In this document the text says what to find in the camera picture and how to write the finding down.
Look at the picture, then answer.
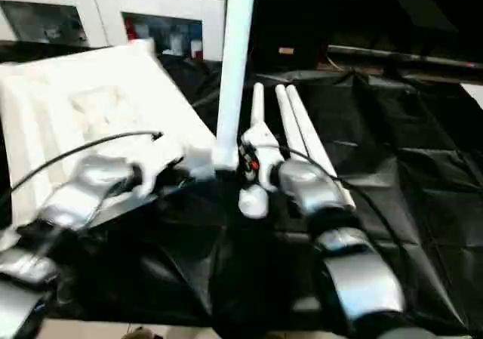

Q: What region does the white flat board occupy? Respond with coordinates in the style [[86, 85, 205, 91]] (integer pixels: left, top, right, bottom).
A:
[[460, 83, 483, 110]]

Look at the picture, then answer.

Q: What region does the white plastic table top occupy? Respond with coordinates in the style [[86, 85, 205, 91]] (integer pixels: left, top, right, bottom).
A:
[[0, 39, 219, 249]]

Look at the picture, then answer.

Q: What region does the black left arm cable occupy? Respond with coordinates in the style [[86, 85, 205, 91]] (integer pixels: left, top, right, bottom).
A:
[[0, 129, 166, 214]]

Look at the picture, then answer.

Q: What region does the black mat cover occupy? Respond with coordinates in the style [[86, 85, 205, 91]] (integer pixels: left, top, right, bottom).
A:
[[0, 40, 483, 336]]

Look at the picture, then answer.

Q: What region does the white plastic table leg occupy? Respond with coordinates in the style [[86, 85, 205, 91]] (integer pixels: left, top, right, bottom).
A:
[[275, 85, 314, 162], [237, 82, 270, 220], [212, 0, 258, 176], [285, 85, 358, 211]]

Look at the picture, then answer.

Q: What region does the long black rod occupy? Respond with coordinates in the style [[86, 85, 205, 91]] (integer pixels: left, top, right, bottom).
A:
[[327, 44, 483, 71]]

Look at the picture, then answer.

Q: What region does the grey rounded robot foot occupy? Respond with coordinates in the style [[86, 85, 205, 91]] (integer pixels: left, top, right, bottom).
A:
[[130, 325, 154, 339]]

